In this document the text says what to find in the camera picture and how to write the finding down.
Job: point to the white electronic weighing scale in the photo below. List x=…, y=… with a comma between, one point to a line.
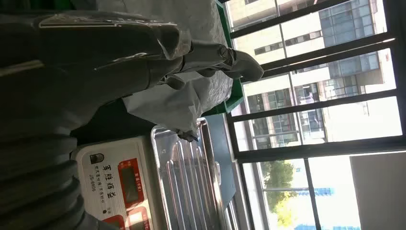
x=120, y=184

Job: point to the large grey printed mail package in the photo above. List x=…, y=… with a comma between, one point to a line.
x=193, y=19

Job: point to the building outside window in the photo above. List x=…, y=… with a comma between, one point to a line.
x=345, y=22

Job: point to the black window frame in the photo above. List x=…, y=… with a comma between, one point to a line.
x=317, y=147

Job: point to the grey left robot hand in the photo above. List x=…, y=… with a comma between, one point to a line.
x=82, y=63

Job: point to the grey plastic mail package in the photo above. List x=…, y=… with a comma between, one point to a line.
x=165, y=108

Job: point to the tree outside window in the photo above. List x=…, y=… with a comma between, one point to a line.
x=279, y=190

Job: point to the green crate holding mail package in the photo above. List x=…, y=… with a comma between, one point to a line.
x=236, y=95

